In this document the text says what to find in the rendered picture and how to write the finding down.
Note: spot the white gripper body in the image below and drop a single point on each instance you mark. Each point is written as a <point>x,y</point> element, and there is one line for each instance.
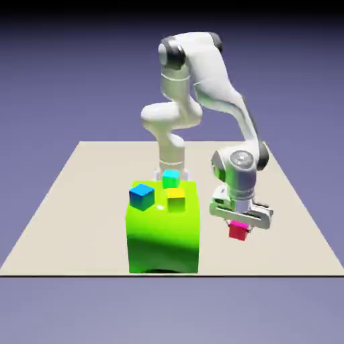
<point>258,219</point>

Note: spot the small pink cube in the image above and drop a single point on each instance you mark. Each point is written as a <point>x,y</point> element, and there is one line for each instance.
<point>237,231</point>

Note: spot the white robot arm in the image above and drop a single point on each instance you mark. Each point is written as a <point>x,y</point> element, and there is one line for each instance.
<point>209,70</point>

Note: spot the small yellow cube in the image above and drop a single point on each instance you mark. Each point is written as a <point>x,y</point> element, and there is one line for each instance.
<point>176,200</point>

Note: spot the small cyan cube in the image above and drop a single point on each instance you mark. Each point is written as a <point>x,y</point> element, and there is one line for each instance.
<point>170,179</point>

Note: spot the small blue cube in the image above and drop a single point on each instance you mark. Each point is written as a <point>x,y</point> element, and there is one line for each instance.
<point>141,196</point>

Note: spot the large green box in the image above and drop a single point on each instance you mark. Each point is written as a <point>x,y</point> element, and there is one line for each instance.
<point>162,236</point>

